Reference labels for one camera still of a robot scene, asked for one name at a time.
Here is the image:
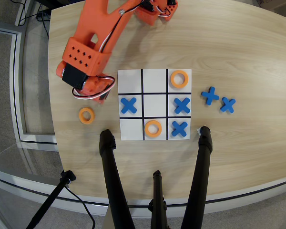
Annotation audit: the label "white tic-tac-toe board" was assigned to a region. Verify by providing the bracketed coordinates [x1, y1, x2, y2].
[117, 68, 193, 141]

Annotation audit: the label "cardboard box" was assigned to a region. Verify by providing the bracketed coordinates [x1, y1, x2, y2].
[256, 0, 286, 10]

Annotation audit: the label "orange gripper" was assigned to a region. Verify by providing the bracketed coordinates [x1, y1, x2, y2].
[73, 75, 112, 104]

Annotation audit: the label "orange foam ring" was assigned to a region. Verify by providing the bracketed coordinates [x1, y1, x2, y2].
[144, 120, 163, 139]
[78, 107, 95, 125]
[170, 70, 189, 89]

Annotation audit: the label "thin black tripod leg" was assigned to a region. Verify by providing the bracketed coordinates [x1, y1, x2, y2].
[147, 169, 169, 229]

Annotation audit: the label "white red black servo cable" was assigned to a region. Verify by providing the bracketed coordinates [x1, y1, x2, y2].
[71, 75, 116, 100]

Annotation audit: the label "black stand pole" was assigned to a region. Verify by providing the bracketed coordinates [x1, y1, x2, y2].
[25, 170, 77, 229]

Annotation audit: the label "blue foam cross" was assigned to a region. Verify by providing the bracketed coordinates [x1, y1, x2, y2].
[171, 121, 189, 138]
[174, 97, 191, 115]
[220, 97, 236, 114]
[120, 97, 137, 114]
[201, 86, 220, 106]

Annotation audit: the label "black floor cables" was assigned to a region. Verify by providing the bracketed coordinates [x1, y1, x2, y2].
[14, 0, 51, 39]

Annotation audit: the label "white framed glass panel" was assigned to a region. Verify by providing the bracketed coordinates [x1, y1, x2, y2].
[0, 26, 58, 145]

